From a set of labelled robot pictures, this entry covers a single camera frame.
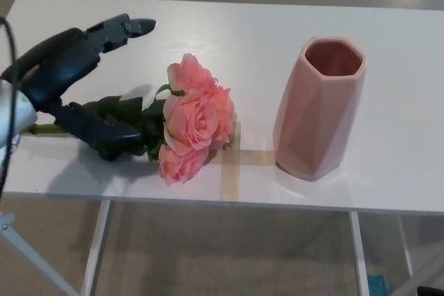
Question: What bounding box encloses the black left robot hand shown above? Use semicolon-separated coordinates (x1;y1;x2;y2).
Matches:
0;13;157;162

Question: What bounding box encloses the white table leg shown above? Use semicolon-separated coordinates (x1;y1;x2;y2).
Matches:
80;200;114;296
348;211;368;296
398;215;414;278

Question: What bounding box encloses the teal floor tape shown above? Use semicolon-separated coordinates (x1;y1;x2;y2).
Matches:
367;273;386;296

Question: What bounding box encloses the beige tape strip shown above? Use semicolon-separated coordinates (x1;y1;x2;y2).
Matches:
207;150;278;166
220;121;243;202

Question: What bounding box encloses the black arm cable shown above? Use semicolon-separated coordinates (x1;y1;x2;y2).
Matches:
0;17;19;200

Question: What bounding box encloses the light metal stand frame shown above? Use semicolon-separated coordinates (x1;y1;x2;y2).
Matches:
0;211;76;296

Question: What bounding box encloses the pink faceted ceramic vase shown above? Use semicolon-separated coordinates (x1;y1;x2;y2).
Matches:
272;36;368;182

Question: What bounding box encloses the pink rose bouquet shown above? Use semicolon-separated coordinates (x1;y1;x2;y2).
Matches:
20;53;237;188

